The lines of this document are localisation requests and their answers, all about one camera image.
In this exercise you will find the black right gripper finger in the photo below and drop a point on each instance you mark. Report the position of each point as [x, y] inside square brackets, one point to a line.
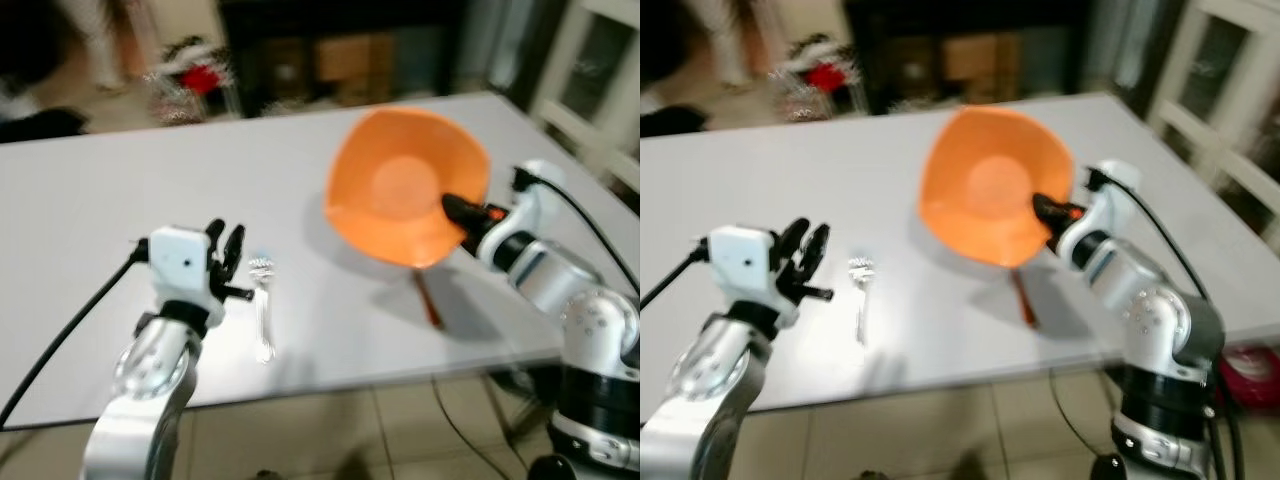
[463, 210]
[1052, 210]

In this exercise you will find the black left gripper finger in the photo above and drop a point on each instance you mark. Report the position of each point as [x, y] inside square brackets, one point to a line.
[234, 250]
[214, 240]
[792, 240]
[816, 250]

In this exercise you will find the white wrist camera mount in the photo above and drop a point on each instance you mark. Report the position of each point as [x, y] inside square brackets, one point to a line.
[180, 262]
[538, 200]
[1115, 200]
[740, 262]

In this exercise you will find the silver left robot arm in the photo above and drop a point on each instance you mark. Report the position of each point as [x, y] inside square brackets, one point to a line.
[150, 370]
[715, 370]

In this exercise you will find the white glass door cabinet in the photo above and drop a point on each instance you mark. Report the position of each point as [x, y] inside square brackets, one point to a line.
[1185, 60]
[560, 60]

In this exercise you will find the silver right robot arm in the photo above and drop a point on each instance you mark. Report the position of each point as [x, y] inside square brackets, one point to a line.
[1130, 280]
[545, 280]

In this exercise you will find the grey curtain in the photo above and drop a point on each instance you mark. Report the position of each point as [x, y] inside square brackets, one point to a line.
[1120, 45]
[495, 45]

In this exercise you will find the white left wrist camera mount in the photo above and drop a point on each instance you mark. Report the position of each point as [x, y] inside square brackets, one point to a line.
[180, 262]
[740, 262]

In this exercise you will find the black shelf cabinet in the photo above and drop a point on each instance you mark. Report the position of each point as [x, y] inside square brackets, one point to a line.
[300, 20]
[930, 20]

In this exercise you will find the tan cardboard box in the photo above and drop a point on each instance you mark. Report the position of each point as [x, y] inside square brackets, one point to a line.
[345, 60]
[972, 58]

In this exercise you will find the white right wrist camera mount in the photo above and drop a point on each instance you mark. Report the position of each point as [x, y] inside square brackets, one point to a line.
[1115, 200]
[538, 200]

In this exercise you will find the white metal stand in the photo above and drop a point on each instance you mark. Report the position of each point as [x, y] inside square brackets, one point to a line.
[105, 50]
[735, 50]

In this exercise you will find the black chair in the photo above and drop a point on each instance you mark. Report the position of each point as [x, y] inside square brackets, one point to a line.
[665, 122]
[40, 124]

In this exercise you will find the red bag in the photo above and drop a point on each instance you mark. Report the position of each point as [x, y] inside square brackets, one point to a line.
[1252, 378]

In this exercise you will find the orange plastic bowl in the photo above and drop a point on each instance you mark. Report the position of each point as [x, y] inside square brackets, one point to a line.
[400, 180]
[990, 185]

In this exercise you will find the silver metal fork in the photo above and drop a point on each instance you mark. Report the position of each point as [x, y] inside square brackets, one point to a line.
[860, 310]
[263, 320]

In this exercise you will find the dark brown cardboard box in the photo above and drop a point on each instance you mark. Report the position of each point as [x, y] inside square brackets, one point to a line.
[915, 65]
[285, 65]

